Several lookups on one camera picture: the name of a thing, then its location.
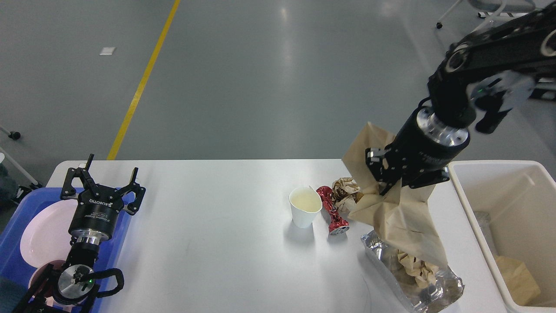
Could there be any silver foil wrapper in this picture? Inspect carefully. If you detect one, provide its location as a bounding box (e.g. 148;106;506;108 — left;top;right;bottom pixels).
360;230;464;313

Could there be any white paper cup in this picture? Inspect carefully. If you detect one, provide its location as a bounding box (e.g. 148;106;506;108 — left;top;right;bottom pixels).
288;186;322;229

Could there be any white rail behind chair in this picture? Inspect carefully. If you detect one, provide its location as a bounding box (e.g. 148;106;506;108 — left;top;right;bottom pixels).
478;12;528;19

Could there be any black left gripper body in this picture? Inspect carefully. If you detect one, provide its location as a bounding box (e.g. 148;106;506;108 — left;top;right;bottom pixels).
68;193;124;244

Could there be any crumpled brown paper ball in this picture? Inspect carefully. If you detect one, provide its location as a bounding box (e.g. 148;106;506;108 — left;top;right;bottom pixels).
332;177;364;213

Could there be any brown paper bag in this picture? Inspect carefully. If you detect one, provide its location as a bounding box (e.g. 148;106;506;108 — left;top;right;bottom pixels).
342;123;447;269
494;255;541;306

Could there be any crushed red can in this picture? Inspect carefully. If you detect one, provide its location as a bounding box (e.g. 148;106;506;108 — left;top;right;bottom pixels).
316;186;350;236

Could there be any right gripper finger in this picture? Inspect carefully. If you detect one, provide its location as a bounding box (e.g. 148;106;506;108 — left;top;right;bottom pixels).
365;147;407;196
408;168;450;189

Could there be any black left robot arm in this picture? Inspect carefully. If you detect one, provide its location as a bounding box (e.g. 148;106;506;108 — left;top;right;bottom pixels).
13;154;146;313

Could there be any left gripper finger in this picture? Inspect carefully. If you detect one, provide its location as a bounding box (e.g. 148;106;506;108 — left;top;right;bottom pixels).
104;168;146;215
60;153;105;205

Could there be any beige plastic bin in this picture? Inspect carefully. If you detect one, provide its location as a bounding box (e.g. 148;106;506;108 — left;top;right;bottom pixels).
448;160;556;313

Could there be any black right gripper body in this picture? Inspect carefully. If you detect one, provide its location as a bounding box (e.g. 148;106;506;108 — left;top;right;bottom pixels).
387;107;470;179

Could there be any pink plate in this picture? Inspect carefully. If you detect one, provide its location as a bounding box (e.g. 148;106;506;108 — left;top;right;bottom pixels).
20;199;77;268

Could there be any white office chair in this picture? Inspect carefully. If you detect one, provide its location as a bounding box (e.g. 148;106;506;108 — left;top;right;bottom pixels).
467;0;537;30

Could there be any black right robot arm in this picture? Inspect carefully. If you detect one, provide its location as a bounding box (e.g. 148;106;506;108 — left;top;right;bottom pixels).
365;3;555;196

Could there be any crumpled paper in wrapper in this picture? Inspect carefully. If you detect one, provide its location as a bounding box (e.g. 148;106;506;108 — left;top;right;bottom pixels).
396;249;440;289

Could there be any blue plastic tray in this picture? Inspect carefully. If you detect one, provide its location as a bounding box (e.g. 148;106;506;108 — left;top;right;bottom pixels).
1;188;131;313

